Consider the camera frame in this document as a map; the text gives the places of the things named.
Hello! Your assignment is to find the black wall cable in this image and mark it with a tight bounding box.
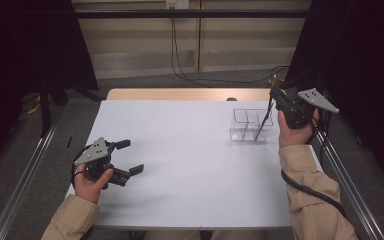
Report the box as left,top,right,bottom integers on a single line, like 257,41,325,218
172,8,291,85
169,8,214,88

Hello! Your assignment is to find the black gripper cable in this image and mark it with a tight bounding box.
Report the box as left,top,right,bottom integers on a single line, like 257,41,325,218
280,168,356,231
70,144,93,189

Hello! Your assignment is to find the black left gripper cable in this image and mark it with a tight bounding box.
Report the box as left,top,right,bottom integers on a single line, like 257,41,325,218
70,144,93,189

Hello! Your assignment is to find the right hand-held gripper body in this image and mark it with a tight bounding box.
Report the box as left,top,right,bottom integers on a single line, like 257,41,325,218
279,87,340,130

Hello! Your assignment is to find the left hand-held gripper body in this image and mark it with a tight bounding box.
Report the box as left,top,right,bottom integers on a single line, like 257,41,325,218
74,137,129,190

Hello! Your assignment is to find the person's right hand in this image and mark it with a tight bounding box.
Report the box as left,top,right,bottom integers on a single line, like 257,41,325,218
277,108,321,149

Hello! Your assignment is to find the white wall outlet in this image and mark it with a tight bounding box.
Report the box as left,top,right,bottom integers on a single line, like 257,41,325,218
165,0,190,10

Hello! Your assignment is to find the black horizontal bar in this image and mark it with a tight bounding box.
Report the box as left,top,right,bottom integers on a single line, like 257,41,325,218
74,9,311,20

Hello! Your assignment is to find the clear plastic divided container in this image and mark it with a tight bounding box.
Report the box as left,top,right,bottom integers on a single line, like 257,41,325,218
229,108,275,143

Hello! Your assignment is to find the black metal stand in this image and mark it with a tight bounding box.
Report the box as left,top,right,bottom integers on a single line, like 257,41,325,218
39,79,53,138

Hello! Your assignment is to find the wooden table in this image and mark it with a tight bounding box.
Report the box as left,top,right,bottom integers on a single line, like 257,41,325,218
105,87,274,102

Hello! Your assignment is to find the yellow floor object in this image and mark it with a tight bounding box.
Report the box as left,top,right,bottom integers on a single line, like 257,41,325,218
26,103,42,116

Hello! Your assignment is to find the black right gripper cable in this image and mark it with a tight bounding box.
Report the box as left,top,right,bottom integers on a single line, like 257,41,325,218
280,168,356,231

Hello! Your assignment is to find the black curtain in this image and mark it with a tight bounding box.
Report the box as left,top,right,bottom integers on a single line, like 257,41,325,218
0,0,99,174
284,0,384,188

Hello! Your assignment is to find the person's left hand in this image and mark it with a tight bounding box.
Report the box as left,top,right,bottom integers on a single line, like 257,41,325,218
74,167,114,205

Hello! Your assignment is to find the metal floor rail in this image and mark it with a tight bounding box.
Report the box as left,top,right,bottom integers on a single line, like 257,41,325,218
0,106,68,240
298,101,384,240

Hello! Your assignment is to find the white table sheet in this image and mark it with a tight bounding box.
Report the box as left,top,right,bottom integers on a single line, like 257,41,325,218
64,99,324,230

